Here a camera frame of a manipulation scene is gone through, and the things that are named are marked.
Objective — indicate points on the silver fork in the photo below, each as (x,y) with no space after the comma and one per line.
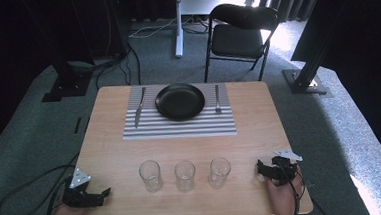
(217,101)

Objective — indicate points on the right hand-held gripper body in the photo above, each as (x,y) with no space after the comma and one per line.
(284,170)

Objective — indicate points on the black metal stand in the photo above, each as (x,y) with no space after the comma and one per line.
(305,80)
(67,85)

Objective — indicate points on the black plate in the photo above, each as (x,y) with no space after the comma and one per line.
(179,101)

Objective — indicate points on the black floor strip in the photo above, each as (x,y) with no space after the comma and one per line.
(77,125)

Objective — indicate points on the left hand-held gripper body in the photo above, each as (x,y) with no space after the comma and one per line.
(79,197)

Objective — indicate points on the person's right hand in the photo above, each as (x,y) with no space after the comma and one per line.
(282,198)

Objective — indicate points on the silver table knife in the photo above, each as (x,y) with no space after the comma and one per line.
(140,109)

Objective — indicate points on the black folding chair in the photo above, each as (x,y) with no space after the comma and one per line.
(238,41)

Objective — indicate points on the grey striped placemat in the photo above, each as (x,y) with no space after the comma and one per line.
(179,126)

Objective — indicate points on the clear drinking glass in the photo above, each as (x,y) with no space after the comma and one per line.
(150,176)
(219,172)
(185,176)

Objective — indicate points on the white metal stand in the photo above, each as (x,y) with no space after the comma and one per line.
(178,28)

